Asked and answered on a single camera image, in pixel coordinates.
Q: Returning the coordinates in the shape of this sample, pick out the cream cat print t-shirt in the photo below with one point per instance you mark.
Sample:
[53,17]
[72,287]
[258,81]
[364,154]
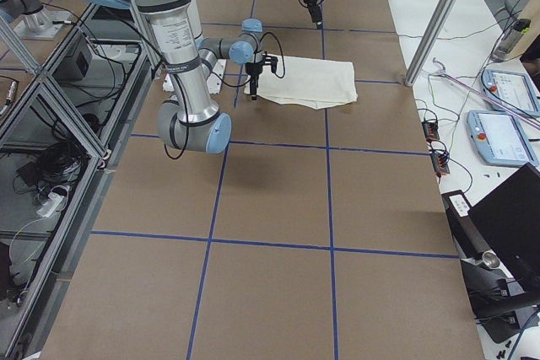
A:
[314,83]

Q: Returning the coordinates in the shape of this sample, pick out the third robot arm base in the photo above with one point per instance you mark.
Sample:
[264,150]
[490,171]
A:
[38,23]

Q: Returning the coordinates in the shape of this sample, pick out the far orange terminal block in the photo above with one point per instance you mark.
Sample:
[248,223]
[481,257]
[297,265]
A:
[430,129]

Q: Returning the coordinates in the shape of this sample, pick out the orange terminal block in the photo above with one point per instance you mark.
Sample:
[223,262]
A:
[440,161]
[430,129]

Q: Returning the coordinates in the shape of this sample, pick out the grey control box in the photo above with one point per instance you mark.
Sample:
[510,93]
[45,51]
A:
[74,67]

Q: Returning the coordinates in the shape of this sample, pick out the near orange terminal block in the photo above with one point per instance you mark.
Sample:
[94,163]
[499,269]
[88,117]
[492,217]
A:
[440,161]

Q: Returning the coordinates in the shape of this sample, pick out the clear water bottle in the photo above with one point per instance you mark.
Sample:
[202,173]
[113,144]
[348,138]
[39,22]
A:
[510,39]

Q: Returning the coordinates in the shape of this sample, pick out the far blue teach pendant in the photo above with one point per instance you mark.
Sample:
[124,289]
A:
[512,90]

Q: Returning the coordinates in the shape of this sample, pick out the blue teach pendant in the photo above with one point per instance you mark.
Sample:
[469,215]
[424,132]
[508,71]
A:
[500,139]
[512,90]

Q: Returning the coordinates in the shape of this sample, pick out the near blue teach pendant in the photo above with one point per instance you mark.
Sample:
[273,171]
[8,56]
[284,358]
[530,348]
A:
[500,139]

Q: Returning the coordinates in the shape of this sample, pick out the white power strip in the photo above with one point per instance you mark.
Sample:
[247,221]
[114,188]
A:
[53,203]

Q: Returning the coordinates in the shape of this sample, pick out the black labelled box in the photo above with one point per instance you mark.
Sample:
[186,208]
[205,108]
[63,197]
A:
[456,209]

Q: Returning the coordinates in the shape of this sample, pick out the black monitor with stand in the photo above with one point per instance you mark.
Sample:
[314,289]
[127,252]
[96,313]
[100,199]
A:
[508,221]

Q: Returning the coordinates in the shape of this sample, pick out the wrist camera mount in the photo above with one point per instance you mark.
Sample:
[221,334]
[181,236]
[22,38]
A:
[271,61]

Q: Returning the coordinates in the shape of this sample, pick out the aluminium frame post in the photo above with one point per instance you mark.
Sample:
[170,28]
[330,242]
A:
[434,27]

